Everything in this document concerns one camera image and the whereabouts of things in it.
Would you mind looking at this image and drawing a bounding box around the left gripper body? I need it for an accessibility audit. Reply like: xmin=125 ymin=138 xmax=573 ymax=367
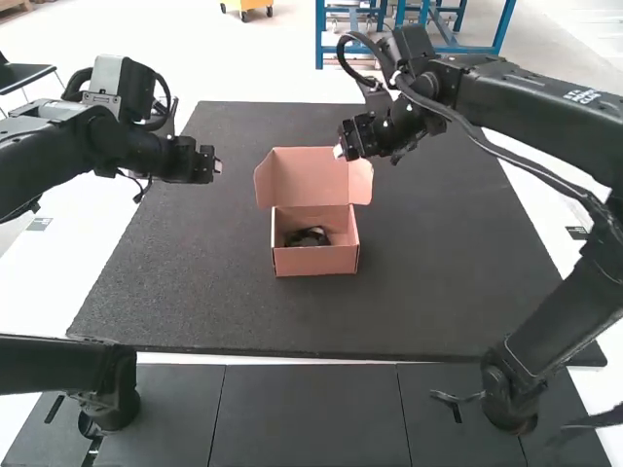
xmin=166 ymin=135 xmax=216 ymax=186

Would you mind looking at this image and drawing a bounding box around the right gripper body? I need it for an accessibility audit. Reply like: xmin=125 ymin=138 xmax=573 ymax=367
xmin=338 ymin=110 xmax=391 ymax=160

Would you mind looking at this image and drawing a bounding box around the cardboard box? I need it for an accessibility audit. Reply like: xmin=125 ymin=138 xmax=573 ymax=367
xmin=252 ymin=146 xmax=376 ymax=279

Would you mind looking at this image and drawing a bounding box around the black square fan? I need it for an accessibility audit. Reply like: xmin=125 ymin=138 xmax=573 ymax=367
xmin=282 ymin=224 xmax=334 ymax=249

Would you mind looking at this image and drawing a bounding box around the blue workbench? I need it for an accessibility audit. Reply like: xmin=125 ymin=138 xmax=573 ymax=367
xmin=314 ymin=0 xmax=519 ymax=71

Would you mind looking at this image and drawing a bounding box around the black mat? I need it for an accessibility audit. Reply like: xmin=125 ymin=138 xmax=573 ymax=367
xmin=65 ymin=100 xmax=609 ymax=368

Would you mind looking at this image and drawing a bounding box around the yellow wheeled cart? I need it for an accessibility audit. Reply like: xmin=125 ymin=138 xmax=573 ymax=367
xmin=219 ymin=0 xmax=275 ymax=23

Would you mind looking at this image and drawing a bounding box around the black chair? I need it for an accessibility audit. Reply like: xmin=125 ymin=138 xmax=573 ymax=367
xmin=0 ymin=50 xmax=66 ymax=119

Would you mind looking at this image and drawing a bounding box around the dark base panel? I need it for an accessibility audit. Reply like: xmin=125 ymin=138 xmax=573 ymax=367
xmin=0 ymin=362 xmax=228 ymax=467
xmin=395 ymin=362 xmax=612 ymax=467
xmin=207 ymin=363 xmax=413 ymax=467

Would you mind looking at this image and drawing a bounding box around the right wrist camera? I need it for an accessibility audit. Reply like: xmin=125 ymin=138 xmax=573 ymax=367
xmin=357 ymin=75 xmax=394 ymax=115

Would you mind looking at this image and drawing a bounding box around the black cable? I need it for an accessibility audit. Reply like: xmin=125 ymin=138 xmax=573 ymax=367
xmin=140 ymin=71 xmax=175 ymax=130
xmin=336 ymin=30 xmax=390 ymax=91

